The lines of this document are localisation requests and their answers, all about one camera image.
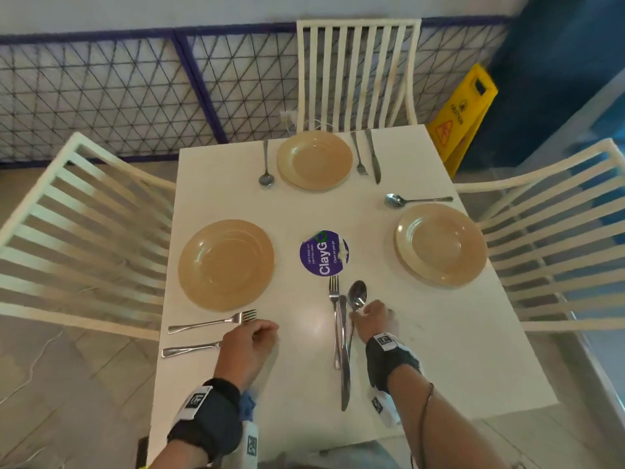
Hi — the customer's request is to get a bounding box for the person's left hand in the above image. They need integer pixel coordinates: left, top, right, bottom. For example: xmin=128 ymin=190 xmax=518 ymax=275
xmin=214 ymin=319 xmax=280 ymax=391

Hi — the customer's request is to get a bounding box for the person's right hand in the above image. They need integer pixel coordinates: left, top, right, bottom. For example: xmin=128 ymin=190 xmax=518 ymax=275
xmin=351 ymin=300 xmax=397 ymax=345

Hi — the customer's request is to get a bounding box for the steel spoon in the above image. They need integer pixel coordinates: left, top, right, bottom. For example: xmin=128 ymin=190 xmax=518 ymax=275
xmin=384 ymin=192 xmax=454 ymax=209
xmin=345 ymin=280 xmax=368 ymax=360
xmin=258 ymin=139 xmax=275 ymax=187

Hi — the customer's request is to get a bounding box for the steel table knife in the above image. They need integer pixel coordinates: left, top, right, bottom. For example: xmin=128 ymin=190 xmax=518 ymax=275
xmin=364 ymin=128 xmax=382 ymax=185
xmin=339 ymin=295 xmax=353 ymax=413
xmin=161 ymin=341 xmax=224 ymax=358

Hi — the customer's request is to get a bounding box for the person's right forearm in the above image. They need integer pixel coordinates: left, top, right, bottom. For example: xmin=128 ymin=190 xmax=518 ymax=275
xmin=388 ymin=363 xmax=509 ymax=469

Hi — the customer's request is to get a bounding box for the person's left forearm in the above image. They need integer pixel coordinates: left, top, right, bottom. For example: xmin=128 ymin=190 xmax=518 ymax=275
xmin=150 ymin=436 xmax=216 ymax=469

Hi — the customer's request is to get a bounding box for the steel fork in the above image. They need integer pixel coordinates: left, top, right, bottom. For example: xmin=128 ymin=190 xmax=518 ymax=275
xmin=350 ymin=131 xmax=369 ymax=177
xmin=167 ymin=309 xmax=258 ymax=334
xmin=328 ymin=275 xmax=343 ymax=371

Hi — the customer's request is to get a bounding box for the black right wristband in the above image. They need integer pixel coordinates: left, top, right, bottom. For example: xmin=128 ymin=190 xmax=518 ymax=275
xmin=365 ymin=332 xmax=421 ymax=394

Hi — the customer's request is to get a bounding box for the black wristband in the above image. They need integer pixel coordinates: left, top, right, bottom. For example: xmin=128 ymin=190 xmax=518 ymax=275
xmin=166 ymin=378 xmax=243 ymax=464
xmin=365 ymin=332 xmax=421 ymax=394

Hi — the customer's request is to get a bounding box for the purple round table sticker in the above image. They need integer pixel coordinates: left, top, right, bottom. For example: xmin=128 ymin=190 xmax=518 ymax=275
xmin=299 ymin=230 xmax=351 ymax=277

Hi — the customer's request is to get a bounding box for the tan round plate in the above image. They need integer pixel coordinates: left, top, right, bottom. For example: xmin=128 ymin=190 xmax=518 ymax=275
xmin=177 ymin=219 xmax=275 ymax=312
xmin=276 ymin=130 xmax=354 ymax=192
xmin=394 ymin=203 xmax=489 ymax=289

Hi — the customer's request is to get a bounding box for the blue cloth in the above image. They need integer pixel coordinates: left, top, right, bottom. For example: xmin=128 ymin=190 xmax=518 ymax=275
xmin=239 ymin=390 xmax=258 ymax=423

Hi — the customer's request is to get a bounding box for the black left wristband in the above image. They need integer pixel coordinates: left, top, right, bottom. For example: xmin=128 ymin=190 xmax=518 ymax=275
xmin=166 ymin=378 xmax=243 ymax=464

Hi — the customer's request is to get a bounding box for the person's grey clothing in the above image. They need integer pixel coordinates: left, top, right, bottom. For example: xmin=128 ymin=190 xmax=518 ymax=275
xmin=258 ymin=440 xmax=413 ymax=469

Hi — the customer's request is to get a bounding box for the white slatted chair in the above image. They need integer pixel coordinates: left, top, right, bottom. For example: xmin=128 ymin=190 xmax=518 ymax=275
xmin=451 ymin=137 xmax=625 ymax=334
xmin=296 ymin=18 xmax=423 ymax=134
xmin=0 ymin=131 xmax=177 ymax=342

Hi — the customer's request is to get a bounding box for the yellow wet floor sign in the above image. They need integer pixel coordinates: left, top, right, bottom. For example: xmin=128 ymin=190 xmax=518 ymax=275
xmin=425 ymin=63 xmax=499 ymax=179

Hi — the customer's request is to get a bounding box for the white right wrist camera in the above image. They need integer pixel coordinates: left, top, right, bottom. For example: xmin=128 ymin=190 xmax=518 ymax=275
xmin=368 ymin=386 xmax=402 ymax=429

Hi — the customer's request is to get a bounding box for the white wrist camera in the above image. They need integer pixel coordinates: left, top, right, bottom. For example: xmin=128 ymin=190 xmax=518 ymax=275
xmin=368 ymin=386 xmax=402 ymax=429
xmin=238 ymin=420 xmax=260 ymax=469

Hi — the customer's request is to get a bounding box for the thin dark arm cable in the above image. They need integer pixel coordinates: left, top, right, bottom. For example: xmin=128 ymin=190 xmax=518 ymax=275
xmin=409 ymin=383 xmax=435 ymax=469

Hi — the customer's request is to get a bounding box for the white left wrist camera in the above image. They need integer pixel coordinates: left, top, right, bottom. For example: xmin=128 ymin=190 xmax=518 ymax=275
xmin=238 ymin=420 xmax=260 ymax=469

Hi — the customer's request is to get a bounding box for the wire mesh fence purple frame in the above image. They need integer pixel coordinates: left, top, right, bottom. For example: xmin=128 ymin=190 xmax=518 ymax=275
xmin=0 ymin=16 xmax=512 ymax=170

